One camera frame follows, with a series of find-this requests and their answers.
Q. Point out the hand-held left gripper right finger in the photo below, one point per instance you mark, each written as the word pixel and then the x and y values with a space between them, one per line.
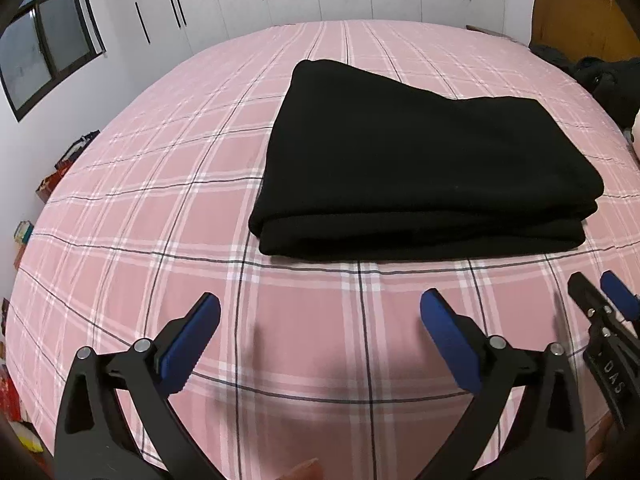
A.
pixel 450 345

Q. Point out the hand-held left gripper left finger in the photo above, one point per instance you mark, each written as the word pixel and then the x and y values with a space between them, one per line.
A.
pixel 192 350

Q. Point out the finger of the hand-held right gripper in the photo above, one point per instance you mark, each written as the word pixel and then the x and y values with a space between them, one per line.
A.
pixel 622 292
pixel 587 295

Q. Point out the black pants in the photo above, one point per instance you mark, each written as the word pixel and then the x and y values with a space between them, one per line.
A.
pixel 400 160

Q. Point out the white plush toy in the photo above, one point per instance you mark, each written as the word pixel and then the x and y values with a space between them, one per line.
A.
pixel 636 135

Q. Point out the bed with pink plaid sheet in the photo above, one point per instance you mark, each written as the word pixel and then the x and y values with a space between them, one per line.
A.
pixel 175 185

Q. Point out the yellow flat packet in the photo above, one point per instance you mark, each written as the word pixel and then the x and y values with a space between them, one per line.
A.
pixel 27 437

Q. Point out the red patterned bags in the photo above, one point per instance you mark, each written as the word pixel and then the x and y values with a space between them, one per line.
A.
pixel 9 392

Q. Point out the red flat box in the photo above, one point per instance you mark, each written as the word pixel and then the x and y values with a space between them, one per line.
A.
pixel 20 257

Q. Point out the dark clothing pile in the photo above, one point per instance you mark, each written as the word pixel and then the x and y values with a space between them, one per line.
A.
pixel 615 85

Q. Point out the red gift bag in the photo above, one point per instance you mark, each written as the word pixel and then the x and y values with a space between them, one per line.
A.
pixel 50 187

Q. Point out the purple gift bag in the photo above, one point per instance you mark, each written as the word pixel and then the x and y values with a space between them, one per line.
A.
pixel 77 149

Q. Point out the wooden headboard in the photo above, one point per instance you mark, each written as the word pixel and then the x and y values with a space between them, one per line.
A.
pixel 585 25

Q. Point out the black framed window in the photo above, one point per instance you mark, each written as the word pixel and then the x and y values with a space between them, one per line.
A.
pixel 45 45

